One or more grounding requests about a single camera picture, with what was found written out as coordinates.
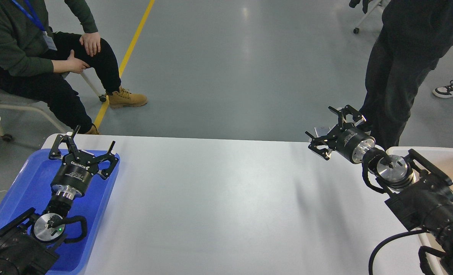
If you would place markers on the grey office chair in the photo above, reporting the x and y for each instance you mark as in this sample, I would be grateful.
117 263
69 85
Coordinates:
368 6

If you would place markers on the seated person green sweater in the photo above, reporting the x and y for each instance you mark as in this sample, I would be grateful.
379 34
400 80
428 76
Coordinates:
33 59

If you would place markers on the white chair under person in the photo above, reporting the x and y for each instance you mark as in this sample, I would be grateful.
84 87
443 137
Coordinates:
17 103

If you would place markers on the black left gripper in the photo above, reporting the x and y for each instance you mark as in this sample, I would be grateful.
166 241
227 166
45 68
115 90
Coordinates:
75 174

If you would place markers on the beige plastic bin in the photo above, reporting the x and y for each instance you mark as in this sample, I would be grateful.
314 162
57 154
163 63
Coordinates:
442 158

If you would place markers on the standing person black trousers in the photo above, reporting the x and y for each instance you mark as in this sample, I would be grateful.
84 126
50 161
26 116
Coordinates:
414 36

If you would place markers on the left floor plate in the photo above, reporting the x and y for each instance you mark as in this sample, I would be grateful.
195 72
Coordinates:
321 131

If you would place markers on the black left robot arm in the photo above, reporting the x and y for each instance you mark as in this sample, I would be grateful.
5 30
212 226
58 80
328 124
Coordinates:
50 216

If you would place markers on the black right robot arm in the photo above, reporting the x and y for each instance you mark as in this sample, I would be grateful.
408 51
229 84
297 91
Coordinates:
420 194

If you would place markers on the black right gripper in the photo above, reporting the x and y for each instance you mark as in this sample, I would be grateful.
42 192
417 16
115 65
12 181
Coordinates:
346 139

